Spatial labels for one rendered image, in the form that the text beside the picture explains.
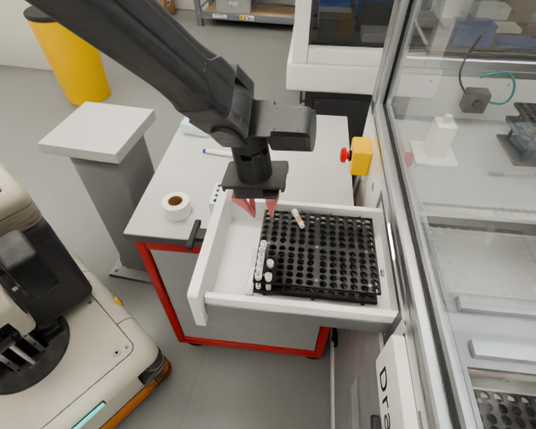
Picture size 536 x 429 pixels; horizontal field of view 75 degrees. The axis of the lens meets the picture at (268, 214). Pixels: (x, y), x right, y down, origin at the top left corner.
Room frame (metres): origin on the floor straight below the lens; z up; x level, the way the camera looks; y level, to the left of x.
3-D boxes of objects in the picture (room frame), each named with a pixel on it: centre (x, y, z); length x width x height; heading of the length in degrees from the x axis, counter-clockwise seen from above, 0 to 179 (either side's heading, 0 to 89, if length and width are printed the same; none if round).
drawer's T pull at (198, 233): (0.43, 0.13, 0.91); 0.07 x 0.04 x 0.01; 173
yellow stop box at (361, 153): (0.72, -0.23, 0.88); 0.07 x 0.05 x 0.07; 173
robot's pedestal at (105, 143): (1.05, 0.59, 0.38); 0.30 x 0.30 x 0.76; 78
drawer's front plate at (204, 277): (0.43, 0.11, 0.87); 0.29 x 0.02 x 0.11; 173
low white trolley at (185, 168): (0.84, 0.04, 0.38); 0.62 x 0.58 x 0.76; 173
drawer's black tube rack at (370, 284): (0.41, -0.09, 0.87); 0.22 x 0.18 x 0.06; 83
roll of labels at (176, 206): (0.64, 0.24, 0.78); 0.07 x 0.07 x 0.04
